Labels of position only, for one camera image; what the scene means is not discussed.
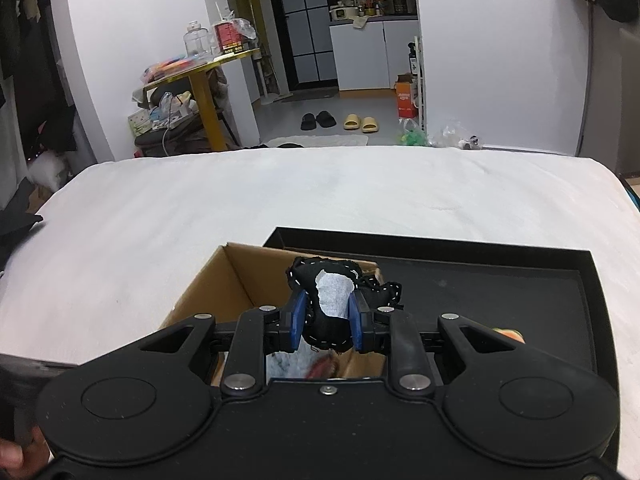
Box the black framed glass door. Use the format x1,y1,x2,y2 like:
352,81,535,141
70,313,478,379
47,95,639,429
264,0,339,87

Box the white floor mat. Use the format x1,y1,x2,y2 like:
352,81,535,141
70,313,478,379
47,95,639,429
264,134,370,149

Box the black tray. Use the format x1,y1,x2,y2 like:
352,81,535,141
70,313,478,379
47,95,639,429
262,226,615,388

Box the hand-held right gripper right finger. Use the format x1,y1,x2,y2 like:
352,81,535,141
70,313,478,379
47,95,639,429
349,292,526,398

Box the person's left hand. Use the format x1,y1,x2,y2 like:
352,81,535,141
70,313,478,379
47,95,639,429
0,437,51,480

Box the bag of green toys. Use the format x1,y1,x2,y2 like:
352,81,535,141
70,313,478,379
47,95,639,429
397,118,427,147

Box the yellow round table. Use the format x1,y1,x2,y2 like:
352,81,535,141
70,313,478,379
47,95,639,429
142,49,263,152

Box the white fluffy cushion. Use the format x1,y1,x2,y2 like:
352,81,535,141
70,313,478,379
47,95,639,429
26,152,72,194

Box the hanging dark clothes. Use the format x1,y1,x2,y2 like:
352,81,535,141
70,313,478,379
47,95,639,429
0,0,79,157

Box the brown cardboard box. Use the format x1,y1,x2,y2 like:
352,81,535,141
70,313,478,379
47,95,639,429
159,242,388,387

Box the clear glass jar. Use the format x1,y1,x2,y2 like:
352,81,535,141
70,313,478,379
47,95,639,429
183,21,211,58

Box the black cloth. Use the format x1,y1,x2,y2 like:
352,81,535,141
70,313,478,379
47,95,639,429
0,184,45,273

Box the pile of colourful packets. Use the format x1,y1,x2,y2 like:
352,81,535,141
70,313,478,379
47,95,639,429
142,55,201,83

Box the orange cardboard box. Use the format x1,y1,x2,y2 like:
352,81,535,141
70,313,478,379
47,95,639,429
394,74,419,120

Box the orange round soft toy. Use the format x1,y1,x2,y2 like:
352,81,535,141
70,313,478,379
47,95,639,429
492,327,527,345

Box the red carton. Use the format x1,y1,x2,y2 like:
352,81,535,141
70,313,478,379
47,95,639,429
212,19,247,55

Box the white kitchen cabinet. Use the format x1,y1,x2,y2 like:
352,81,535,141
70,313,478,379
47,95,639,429
328,16,421,92

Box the dark cluttered chair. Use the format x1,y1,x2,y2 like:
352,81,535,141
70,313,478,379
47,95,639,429
131,82,237,157

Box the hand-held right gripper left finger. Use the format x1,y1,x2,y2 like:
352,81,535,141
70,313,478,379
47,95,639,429
140,292,307,397

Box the pink soft toy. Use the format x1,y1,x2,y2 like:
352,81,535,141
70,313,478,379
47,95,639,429
306,352,343,379

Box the crumpled clear plastic bag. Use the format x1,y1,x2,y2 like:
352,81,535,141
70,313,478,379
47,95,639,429
429,122,484,151

